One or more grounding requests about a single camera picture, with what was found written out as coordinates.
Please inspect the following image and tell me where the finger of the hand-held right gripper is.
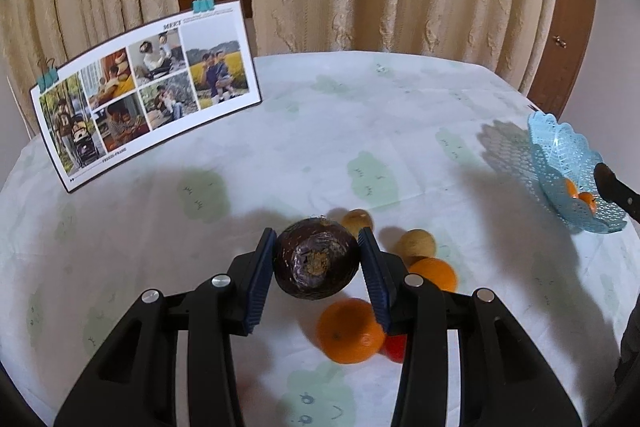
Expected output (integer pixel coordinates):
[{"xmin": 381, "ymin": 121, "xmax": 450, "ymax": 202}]
[{"xmin": 594, "ymin": 162, "xmax": 640, "ymax": 224}]

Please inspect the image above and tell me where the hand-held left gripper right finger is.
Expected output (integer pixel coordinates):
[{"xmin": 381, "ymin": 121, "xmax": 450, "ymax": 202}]
[{"xmin": 356, "ymin": 227, "xmax": 583, "ymax": 427}]

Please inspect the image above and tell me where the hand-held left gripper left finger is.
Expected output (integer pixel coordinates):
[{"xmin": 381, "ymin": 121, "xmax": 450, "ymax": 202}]
[{"xmin": 52, "ymin": 227, "xmax": 278, "ymax": 427}]

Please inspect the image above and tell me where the large orange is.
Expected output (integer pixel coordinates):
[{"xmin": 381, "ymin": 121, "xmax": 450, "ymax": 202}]
[{"xmin": 317, "ymin": 298, "xmax": 387, "ymax": 364}]

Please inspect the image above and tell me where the dark purple passion fruit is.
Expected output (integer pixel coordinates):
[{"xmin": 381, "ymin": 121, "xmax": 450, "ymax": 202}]
[{"xmin": 274, "ymin": 217, "xmax": 362, "ymax": 303}]

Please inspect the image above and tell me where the medium orange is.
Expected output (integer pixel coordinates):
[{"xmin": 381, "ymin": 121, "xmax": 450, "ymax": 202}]
[{"xmin": 407, "ymin": 257, "xmax": 458, "ymax": 293}]

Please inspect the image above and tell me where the red tomato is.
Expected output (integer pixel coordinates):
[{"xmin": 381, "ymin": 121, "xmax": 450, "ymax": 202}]
[{"xmin": 381, "ymin": 334, "xmax": 407, "ymax": 364}]

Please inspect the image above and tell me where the light blue lattice basket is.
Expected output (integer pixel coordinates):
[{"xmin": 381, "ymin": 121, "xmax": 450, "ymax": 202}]
[{"xmin": 527, "ymin": 111, "xmax": 630, "ymax": 235}]

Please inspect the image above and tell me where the tan round fruit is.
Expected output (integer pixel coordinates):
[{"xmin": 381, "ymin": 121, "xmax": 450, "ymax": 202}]
[
  {"xmin": 341, "ymin": 208, "xmax": 375, "ymax": 233},
  {"xmin": 395, "ymin": 228, "xmax": 437, "ymax": 267}
]

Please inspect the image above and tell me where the dark cloth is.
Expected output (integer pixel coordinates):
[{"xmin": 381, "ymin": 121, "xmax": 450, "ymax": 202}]
[{"xmin": 612, "ymin": 307, "xmax": 640, "ymax": 408}]

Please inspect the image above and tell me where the brown wooden door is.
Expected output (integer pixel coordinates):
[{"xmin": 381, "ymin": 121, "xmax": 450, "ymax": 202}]
[{"xmin": 525, "ymin": 0, "xmax": 599, "ymax": 118}]

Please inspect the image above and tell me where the photo collage board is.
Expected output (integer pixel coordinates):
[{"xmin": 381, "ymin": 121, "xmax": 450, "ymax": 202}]
[{"xmin": 30, "ymin": 0, "xmax": 263, "ymax": 194}]

